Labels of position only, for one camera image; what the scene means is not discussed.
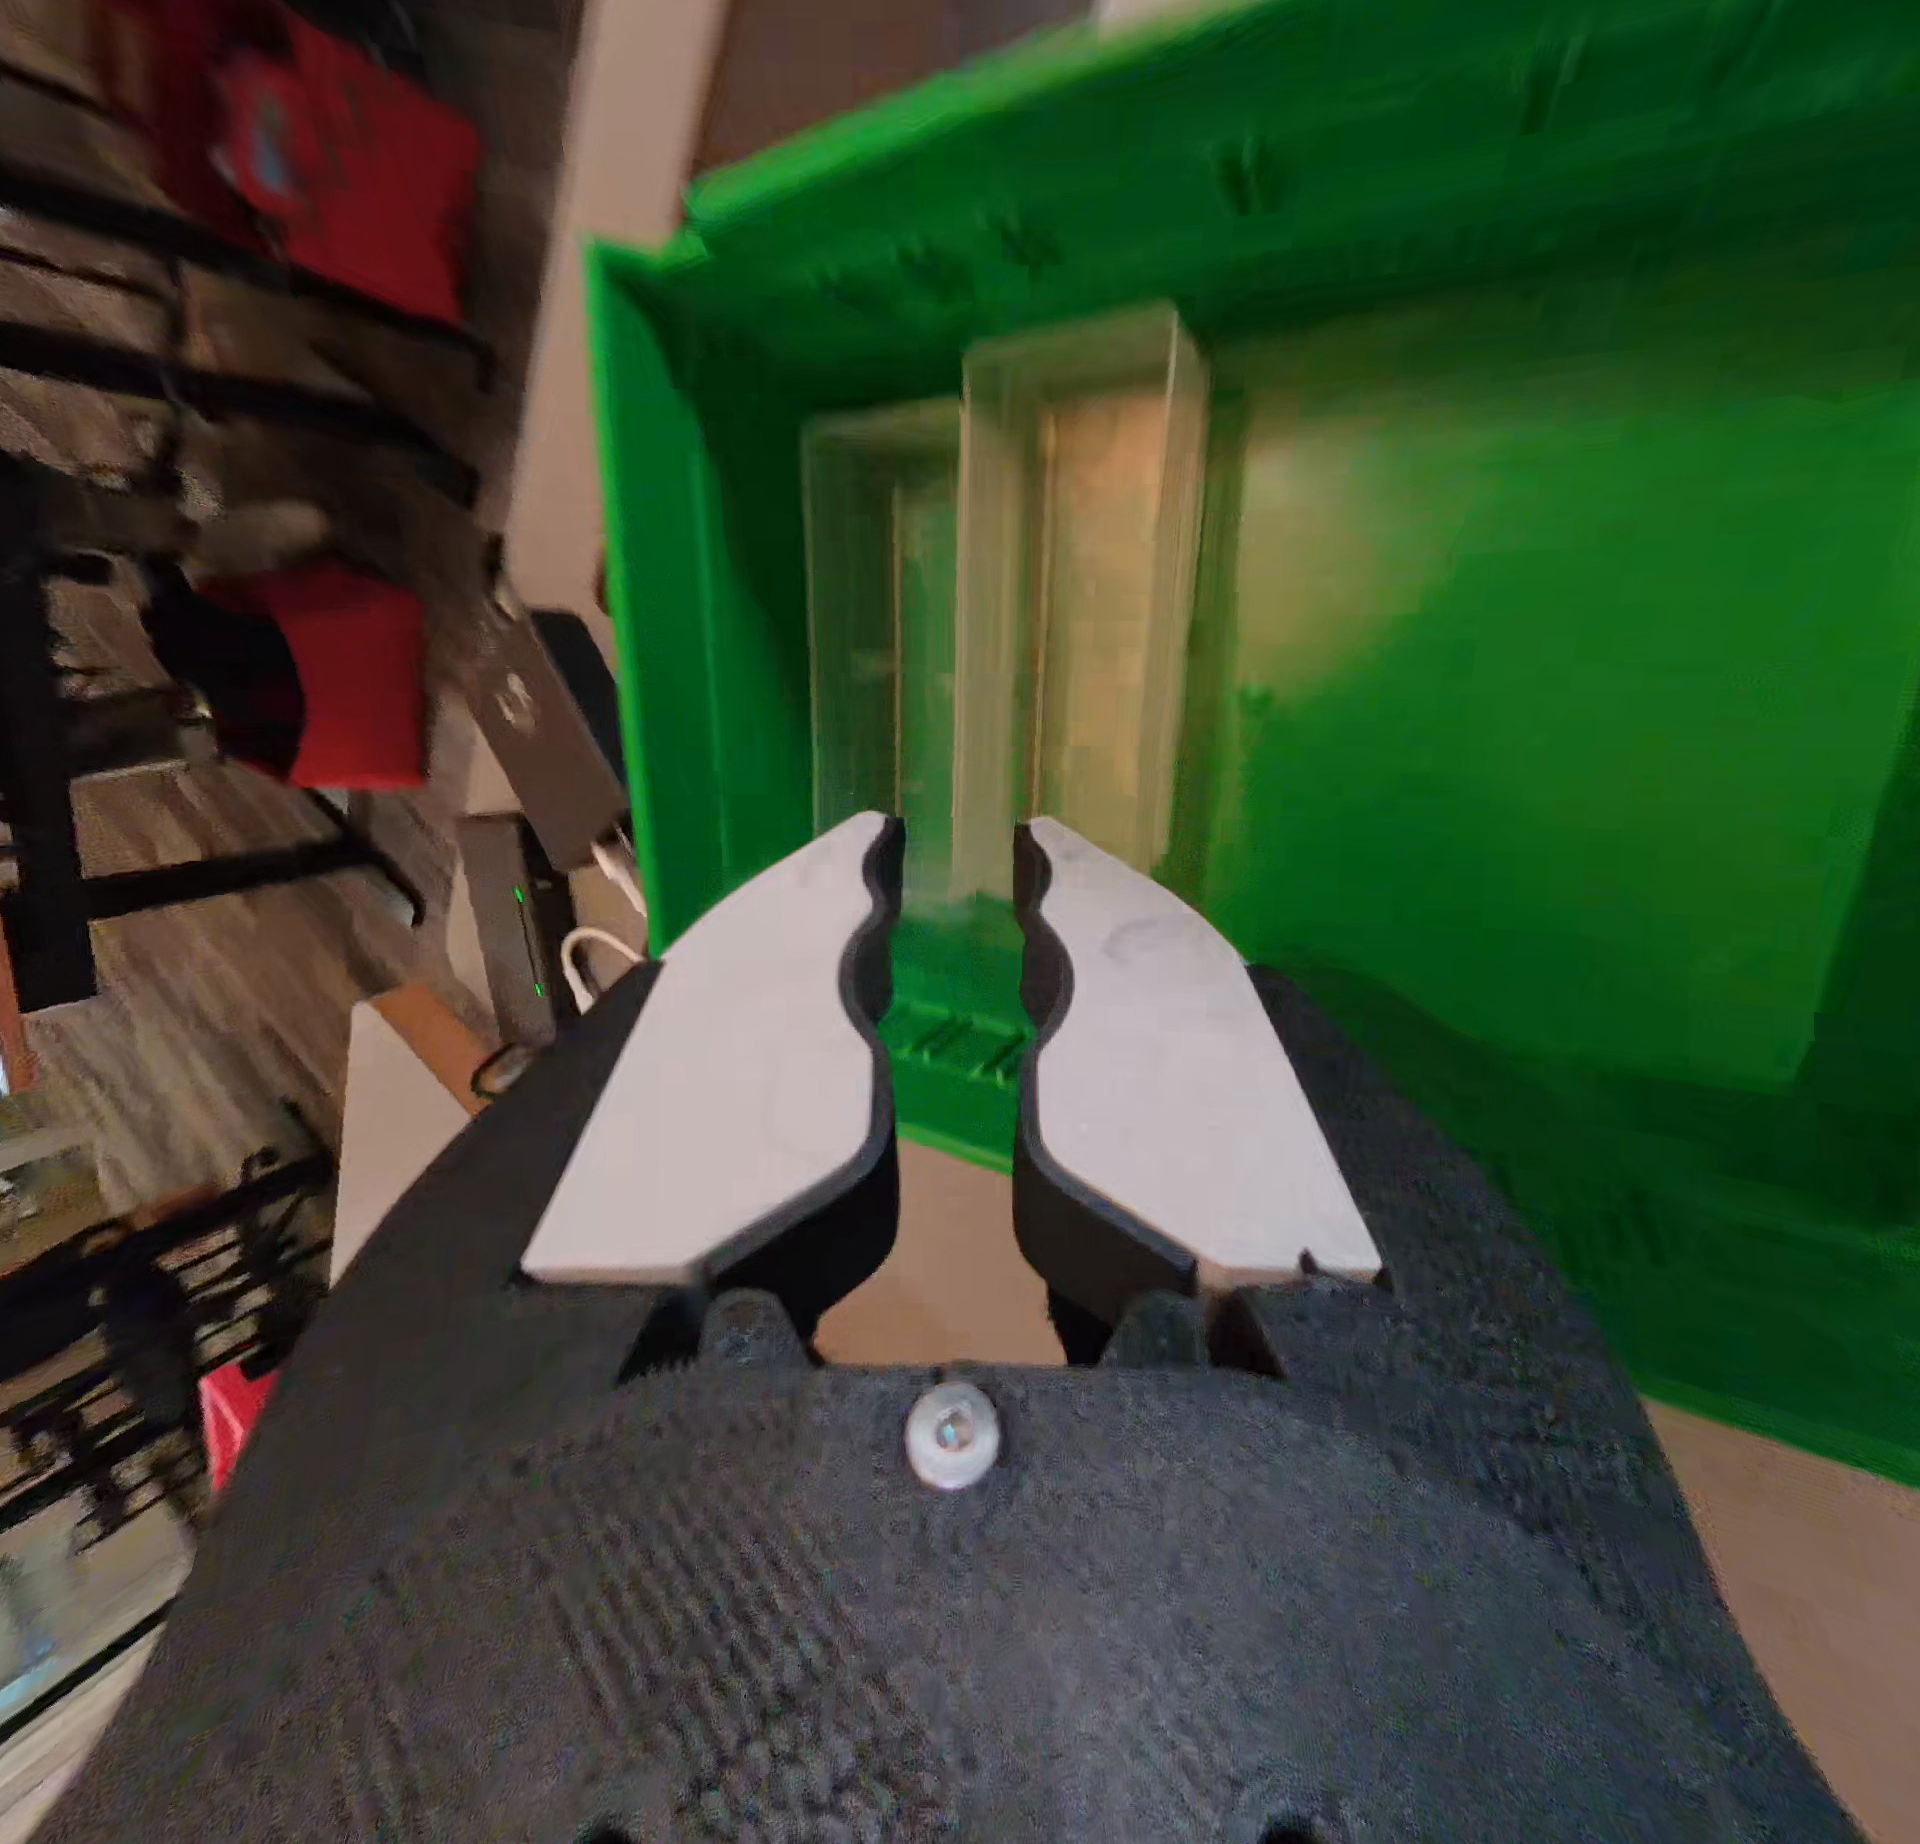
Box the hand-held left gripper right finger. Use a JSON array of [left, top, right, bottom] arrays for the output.
[[1015, 819, 1387, 1358]]

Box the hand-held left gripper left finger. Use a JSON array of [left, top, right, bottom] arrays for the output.
[[518, 808, 910, 1353]]

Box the green plastic bin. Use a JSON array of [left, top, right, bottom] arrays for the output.
[[581, 0, 1920, 1491]]

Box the small clear plastic drawer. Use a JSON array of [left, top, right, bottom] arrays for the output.
[[960, 300, 1214, 916]]

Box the beige desk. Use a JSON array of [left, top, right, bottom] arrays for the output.
[[816, 1141, 1920, 1844]]

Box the black device with green light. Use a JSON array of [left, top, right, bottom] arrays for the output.
[[456, 819, 588, 1054]]

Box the red cloth bag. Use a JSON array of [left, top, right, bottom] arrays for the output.
[[194, 568, 435, 792], [148, 0, 484, 327]]

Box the white cable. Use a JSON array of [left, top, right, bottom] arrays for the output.
[[558, 834, 659, 1012]]

